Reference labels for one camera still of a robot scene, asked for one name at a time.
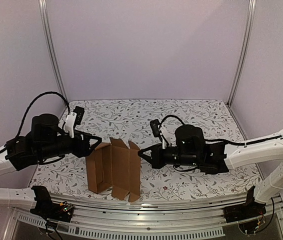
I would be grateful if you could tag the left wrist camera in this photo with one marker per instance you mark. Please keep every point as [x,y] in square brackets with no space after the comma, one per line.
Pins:
[72,120]

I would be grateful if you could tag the right aluminium corner post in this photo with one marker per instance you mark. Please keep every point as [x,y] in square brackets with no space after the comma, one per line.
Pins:
[243,52]

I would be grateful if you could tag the aluminium corner post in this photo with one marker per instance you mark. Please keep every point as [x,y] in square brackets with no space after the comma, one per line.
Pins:
[243,52]
[43,9]

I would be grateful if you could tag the left aluminium corner post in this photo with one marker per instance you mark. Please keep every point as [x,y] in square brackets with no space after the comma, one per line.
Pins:
[43,9]

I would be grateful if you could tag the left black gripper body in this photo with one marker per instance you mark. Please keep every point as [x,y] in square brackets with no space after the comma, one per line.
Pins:
[51,150]

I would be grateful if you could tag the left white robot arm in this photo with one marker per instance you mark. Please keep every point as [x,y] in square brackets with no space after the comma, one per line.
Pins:
[16,155]

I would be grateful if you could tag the floral patterned table mat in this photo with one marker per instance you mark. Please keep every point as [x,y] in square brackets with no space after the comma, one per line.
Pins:
[129,120]

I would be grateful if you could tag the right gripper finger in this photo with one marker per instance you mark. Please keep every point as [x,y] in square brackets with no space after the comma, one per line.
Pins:
[147,149]
[144,156]

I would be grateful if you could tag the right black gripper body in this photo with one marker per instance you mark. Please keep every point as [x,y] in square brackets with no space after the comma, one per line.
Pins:
[157,156]

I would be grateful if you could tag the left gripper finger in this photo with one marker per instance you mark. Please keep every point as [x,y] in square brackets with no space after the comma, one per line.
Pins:
[88,137]
[91,147]

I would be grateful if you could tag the brown cardboard box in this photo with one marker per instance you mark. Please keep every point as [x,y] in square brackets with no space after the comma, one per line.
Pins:
[115,166]

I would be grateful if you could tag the aluminium front rail frame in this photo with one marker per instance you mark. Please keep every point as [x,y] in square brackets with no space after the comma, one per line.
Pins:
[196,219]

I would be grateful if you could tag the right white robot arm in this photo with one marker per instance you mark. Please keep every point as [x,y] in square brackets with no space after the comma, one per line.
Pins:
[216,156]

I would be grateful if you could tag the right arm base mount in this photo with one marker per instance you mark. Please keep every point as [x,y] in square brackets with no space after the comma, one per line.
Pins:
[251,213]

